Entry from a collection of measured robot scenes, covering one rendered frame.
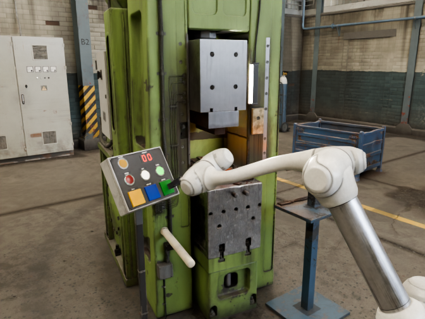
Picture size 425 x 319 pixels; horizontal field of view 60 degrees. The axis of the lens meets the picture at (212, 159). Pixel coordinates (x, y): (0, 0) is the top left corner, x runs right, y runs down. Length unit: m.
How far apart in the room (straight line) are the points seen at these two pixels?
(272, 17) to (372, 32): 7.91
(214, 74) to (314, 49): 9.30
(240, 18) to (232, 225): 1.26
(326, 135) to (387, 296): 4.67
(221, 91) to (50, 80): 5.26
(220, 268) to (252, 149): 0.79
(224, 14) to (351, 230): 1.51
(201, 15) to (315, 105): 9.22
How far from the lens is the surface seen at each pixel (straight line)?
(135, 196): 1.83
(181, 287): 2.63
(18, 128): 7.11
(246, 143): 2.47
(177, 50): 2.21
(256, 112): 2.44
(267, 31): 2.48
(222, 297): 2.58
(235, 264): 2.48
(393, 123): 10.04
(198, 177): 1.51
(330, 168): 1.20
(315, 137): 5.98
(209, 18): 2.30
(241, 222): 2.36
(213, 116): 2.15
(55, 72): 7.17
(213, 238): 2.31
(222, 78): 2.16
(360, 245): 1.30
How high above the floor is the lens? 1.63
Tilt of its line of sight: 14 degrees down
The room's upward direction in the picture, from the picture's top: straight up
